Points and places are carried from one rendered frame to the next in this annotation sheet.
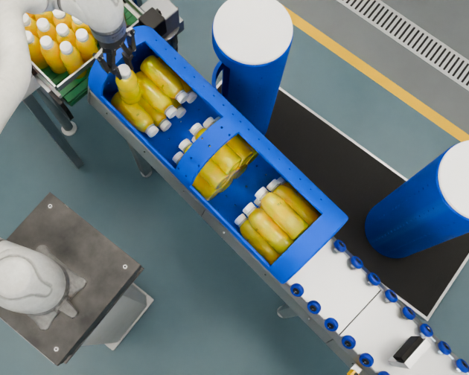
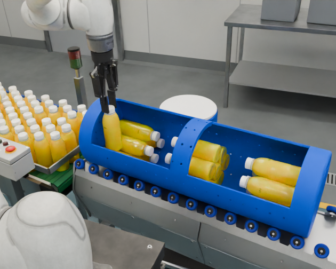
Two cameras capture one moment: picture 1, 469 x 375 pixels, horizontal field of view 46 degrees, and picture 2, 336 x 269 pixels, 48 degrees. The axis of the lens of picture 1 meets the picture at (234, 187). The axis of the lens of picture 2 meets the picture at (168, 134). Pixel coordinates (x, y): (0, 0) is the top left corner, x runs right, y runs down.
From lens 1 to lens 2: 1.04 m
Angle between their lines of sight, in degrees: 43
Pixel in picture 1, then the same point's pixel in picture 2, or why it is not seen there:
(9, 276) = (39, 204)
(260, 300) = not seen: outside the picture
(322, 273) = (333, 238)
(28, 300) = (63, 230)
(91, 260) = (112, 251)
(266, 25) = (197, 104)
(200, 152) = (189, 136)
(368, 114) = not seen: hidden behind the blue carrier
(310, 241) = (314, 159)
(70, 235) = not seen: hidden behind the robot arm
